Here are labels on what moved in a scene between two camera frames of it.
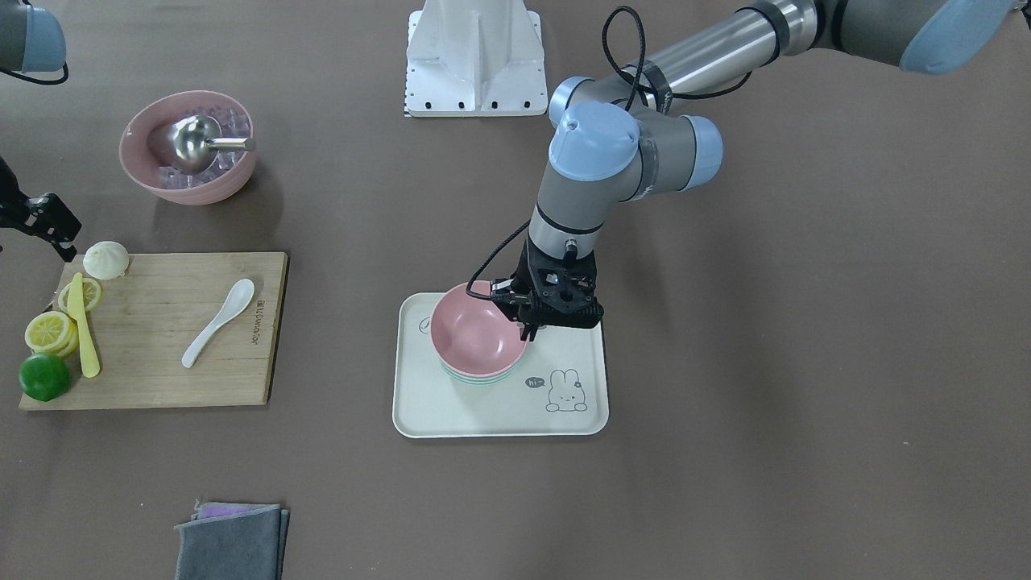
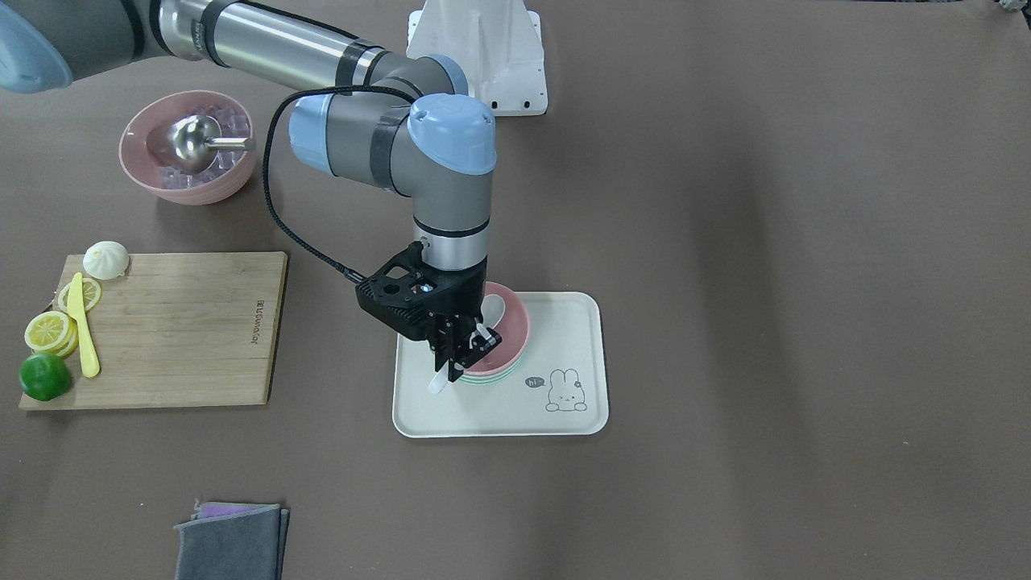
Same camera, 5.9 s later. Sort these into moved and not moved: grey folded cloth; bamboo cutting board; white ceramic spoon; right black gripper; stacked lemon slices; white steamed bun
Moved: right black gripper; white ceramic spoon
Not moved: grey folded cloth; bamboo cutting board; white steamed bun; stacked lemon slices
